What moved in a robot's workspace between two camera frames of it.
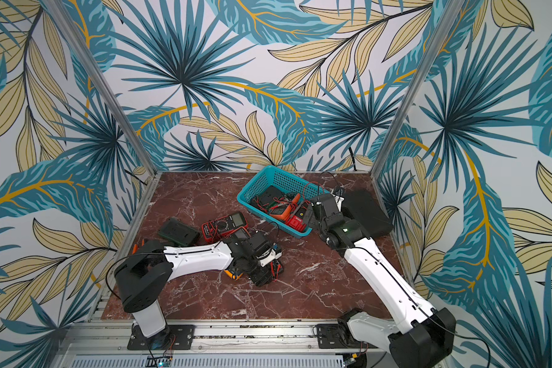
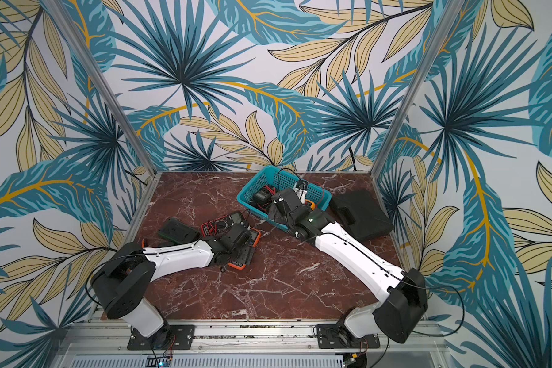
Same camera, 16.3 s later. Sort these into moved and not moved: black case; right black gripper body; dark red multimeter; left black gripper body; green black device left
Moved: left black gripper body; right black gripper body
Not moved: dark red multimeter; green black device left; black case
